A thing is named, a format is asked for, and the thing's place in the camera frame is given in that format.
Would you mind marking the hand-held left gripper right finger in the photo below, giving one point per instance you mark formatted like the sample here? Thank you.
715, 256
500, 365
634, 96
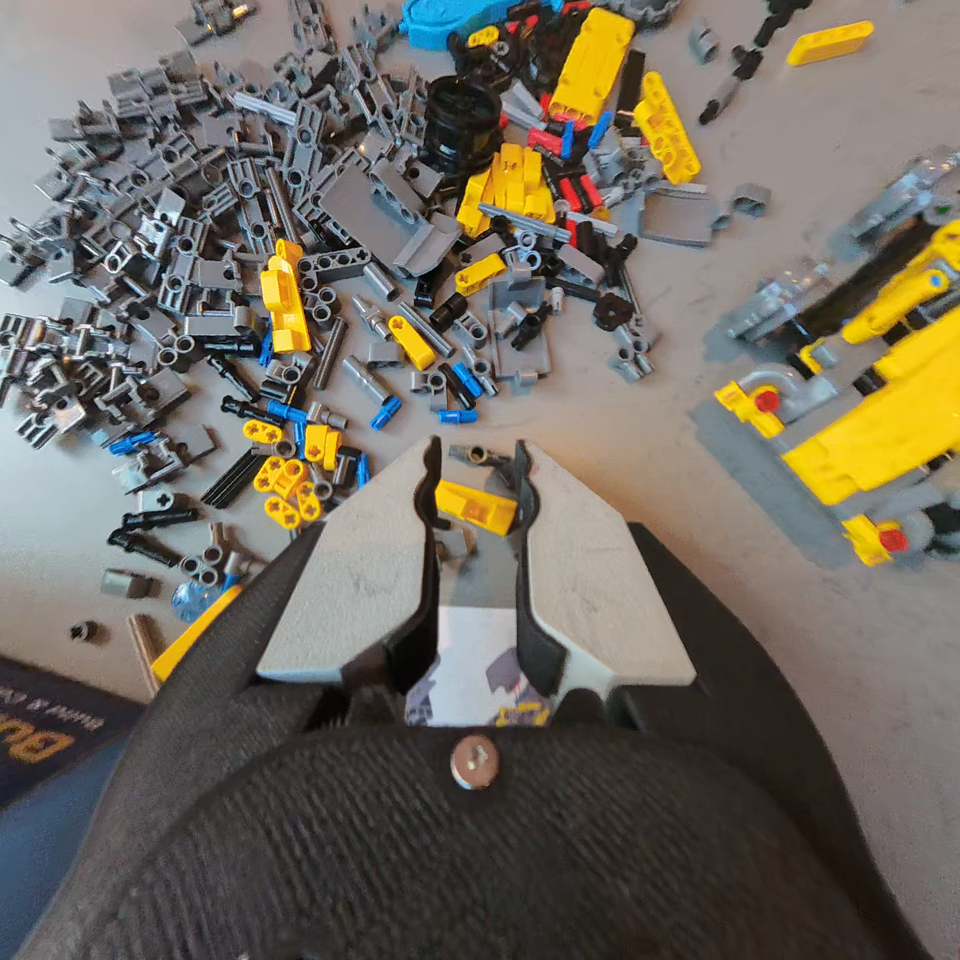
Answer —
607, 592

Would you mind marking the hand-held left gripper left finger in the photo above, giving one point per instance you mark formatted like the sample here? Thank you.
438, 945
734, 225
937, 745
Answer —
345, 592

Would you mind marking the yellow curved panel brick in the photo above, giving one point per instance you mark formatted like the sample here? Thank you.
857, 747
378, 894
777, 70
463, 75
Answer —
289, 322
465, 502

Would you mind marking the grey desk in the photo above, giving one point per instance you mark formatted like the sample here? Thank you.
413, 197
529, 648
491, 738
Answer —
675, 420

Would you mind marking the cluster of small yellow connectors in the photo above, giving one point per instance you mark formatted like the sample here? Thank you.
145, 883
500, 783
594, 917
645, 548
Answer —
285, 480

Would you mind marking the building instruction booklet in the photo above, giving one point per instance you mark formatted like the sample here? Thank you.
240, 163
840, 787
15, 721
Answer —
465, 652

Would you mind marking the clear blue round brick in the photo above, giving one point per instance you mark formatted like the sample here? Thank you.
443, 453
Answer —
196, 604

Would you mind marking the black axle pin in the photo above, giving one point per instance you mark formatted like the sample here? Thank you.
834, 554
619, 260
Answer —
161, 517
142, 547

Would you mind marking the small grey brick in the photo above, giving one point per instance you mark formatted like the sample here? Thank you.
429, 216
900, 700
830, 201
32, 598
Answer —
127, 585

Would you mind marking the dark grey flat panel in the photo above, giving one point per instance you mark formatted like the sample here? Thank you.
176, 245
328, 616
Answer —
525, 360
675, 221

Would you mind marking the small yellow connector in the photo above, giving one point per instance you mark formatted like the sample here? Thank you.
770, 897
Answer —
416, 349
484, 274

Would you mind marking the small black bush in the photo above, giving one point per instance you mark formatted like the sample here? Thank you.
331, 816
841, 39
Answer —
88, 632

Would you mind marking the yellow toy vehicle model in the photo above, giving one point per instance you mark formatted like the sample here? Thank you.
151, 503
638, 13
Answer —
862, 450

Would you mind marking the dark blue printed box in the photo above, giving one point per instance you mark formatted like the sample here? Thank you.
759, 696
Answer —
45, 720

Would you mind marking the dark grey curved panel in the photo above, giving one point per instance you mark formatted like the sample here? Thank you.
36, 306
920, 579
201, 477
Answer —
352, 199

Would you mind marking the pile of mixed small bricks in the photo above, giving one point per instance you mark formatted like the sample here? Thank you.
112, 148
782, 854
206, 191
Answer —
574, 195

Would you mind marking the heap of yellow ribbed bricks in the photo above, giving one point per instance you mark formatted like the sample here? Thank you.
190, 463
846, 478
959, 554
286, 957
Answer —
510, 187

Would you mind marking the light grey oval brick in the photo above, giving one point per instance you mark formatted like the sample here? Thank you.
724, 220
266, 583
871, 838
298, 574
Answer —
750, 191

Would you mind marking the wide yellow holed beam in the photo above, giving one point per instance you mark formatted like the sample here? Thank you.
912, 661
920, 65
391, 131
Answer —
686, 169

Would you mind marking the black toy wheel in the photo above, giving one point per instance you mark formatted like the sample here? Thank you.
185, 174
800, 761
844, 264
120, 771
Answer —
461, 127

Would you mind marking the yellow flat panel brick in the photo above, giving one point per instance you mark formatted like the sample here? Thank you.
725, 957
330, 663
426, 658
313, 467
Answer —
592, 60

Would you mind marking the short yellow holed beam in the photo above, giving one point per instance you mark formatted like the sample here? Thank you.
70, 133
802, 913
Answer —
795, 54

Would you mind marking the blue brick separator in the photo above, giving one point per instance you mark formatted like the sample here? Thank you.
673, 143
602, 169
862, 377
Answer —
435, 22

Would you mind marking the grey sprocket wheel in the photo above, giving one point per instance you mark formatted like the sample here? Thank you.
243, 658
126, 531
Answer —
645, 9

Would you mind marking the black cross connector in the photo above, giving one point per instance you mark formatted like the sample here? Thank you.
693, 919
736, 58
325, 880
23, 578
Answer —
780, 11

